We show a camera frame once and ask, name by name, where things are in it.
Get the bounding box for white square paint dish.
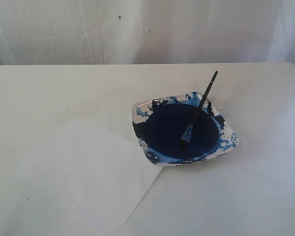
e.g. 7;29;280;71
131;92;239;166

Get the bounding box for white backdrop curtain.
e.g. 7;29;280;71
0;0;295;65

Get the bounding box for black paintbrush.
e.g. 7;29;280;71
179;71;218;149

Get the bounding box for white paper sheet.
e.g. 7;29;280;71
7;118;162;236

